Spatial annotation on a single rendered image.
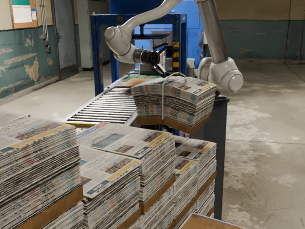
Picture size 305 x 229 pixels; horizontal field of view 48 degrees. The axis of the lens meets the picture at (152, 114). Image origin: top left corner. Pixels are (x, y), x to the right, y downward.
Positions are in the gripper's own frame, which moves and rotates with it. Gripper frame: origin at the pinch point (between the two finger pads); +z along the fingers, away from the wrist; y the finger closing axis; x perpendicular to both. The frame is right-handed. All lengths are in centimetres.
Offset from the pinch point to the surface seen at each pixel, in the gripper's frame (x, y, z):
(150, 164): 67, 26, 26
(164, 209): 57, 51, 28
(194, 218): 35, 67, 34
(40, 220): 121, 17, 28
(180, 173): 35, 45, 24
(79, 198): 107, 19, 27
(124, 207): 85, 34, 27
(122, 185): 86, 25, 27
